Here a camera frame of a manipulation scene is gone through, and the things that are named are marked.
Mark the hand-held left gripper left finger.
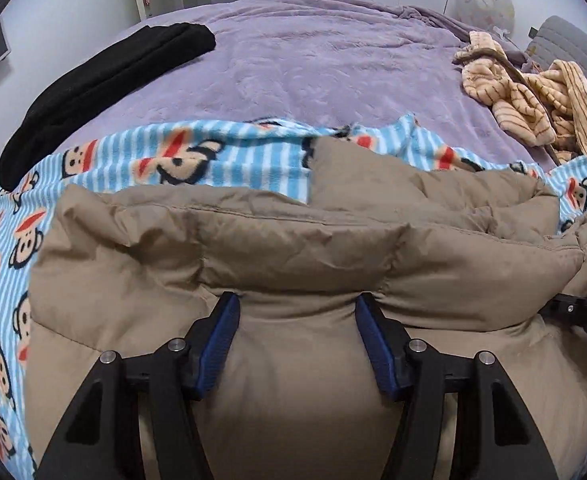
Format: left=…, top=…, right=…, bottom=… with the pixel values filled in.
left=36, top=291, right=242, bottom=480

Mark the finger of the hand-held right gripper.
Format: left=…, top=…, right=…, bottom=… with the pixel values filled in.
left=541, top=292, right=587, bottom=342

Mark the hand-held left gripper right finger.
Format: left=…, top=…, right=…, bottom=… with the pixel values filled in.
left=354, top=292, right=559, bottom=480

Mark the beige puffer jacket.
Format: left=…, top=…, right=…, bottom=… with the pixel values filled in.
left=24, top=137, right=587, bottom=480

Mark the monkey printed striped blanket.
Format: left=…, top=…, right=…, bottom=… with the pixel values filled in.
left=0, top=114, right=587, bottom=480

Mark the beige striped fleece robe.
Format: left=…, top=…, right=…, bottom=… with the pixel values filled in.
left=453, top=31, right=587, bottom=166

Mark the brown robe belt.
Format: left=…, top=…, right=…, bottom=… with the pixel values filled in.
left=452, top=46, right=561, bottom=166

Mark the grey pillow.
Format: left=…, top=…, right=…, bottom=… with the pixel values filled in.
left=523, top=15, right=587, bottom=111

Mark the black folded garment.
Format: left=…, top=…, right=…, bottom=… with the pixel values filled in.
left=0, top=22, right=217, bottom=192

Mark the purple fleece bed blanket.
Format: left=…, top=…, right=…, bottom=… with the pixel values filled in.
left=66, top=0, right=559, bottom=171

